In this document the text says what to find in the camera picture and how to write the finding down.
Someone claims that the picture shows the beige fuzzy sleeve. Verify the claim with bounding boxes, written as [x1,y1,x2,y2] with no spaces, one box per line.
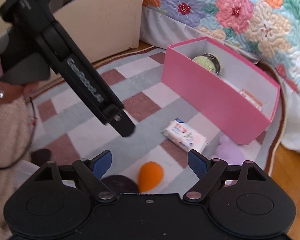
[0,98,37,239]

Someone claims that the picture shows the floral quilted bedspread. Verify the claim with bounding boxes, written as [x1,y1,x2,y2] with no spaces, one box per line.
[140,0,300,154]

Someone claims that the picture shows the orange sponge ball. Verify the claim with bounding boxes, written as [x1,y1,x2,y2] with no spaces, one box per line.
[138,161,164,193]

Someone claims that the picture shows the pink cardboard storage box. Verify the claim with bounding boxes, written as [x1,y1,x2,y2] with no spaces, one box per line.
[161,37,280,145]

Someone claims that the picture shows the checkered plush floor rug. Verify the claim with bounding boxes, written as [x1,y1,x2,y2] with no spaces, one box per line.
[32,49,286,194]

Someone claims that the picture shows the purple plush bear toy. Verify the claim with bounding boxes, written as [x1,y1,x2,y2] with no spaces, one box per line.
[211,135,245,166]

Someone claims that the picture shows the orange label clear plastic box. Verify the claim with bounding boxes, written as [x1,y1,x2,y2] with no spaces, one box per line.
[239,89,263,111]

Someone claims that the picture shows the green yarn ball black label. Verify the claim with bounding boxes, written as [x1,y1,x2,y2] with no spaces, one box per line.
[192,53,222,75]

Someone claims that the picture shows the person left hand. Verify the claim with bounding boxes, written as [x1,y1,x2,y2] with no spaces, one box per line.
[0,32,39,110]

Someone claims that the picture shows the black cable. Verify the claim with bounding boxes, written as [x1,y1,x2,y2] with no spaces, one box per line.
[0,97,38,170]

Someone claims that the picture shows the white tissue pack bear print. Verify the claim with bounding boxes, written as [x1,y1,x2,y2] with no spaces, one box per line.
[161,119,208,153]

